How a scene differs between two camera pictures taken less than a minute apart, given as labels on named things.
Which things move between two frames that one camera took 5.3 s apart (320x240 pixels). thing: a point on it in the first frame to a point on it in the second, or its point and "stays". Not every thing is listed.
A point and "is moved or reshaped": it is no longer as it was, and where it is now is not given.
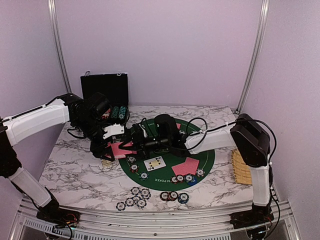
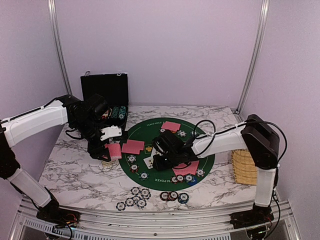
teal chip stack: (183, 198) stays
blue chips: (131, 159) stays
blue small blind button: (193, 182) stays
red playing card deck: (119, 153) is moved or reshaped
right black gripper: (139, 145) to (159, 166)
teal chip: (143, 176) stays
